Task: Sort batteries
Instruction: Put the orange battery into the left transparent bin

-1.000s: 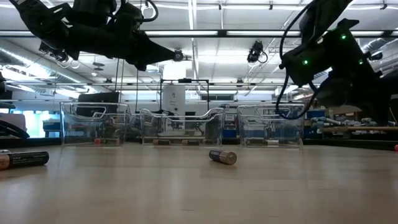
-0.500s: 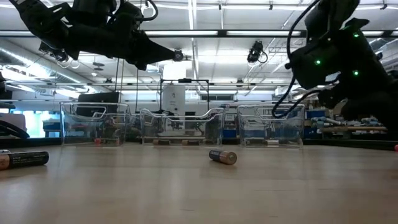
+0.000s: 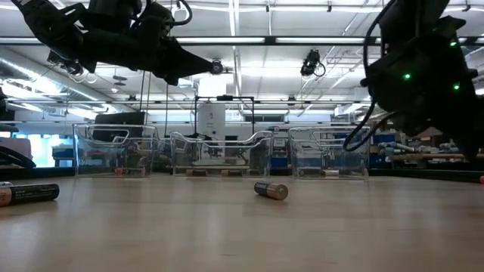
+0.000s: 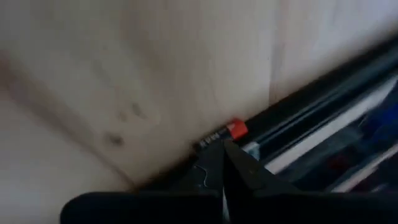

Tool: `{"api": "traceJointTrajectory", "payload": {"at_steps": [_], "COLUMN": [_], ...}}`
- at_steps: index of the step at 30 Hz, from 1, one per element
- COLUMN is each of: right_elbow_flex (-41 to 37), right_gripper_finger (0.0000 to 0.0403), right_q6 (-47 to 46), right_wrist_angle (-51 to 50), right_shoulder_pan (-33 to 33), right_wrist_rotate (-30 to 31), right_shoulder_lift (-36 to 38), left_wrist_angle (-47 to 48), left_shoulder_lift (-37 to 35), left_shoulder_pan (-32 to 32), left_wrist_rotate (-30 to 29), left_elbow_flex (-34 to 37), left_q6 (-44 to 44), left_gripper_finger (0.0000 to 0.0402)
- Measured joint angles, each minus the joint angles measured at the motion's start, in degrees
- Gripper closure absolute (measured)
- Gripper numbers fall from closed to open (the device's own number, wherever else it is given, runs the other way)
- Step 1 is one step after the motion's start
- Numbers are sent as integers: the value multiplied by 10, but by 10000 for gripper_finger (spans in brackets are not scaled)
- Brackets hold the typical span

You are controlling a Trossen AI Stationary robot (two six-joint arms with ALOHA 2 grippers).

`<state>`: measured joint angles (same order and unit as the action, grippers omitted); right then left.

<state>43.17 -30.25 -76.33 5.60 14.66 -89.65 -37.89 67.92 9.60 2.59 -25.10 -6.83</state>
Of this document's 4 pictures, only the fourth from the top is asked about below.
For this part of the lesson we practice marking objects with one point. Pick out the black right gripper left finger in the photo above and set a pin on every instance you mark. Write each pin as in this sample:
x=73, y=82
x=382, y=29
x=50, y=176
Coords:
x=208, y=174

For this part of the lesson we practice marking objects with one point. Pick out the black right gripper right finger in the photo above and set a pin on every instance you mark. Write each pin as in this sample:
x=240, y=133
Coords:
x=245, y=177

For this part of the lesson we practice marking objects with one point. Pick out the black aluminium table frame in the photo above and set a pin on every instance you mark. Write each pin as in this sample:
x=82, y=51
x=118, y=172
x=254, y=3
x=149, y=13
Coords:
x=326, y=88

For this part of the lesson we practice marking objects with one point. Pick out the black red-tipped AA battery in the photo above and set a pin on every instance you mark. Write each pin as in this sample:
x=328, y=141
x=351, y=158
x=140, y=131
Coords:
x=237, y=129

